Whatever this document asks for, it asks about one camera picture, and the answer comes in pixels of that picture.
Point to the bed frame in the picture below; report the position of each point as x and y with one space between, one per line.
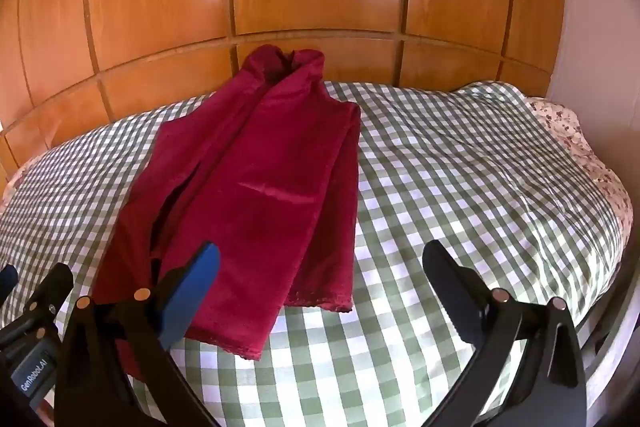
607 322

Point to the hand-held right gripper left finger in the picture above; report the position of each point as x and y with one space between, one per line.
192 294

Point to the green checked bedsheet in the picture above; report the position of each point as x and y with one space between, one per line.
450 187

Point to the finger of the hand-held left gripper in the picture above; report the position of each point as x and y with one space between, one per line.
7 281
47 294

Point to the dark red garment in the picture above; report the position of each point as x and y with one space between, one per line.
260 167

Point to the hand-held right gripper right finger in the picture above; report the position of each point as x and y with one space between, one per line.
447 279

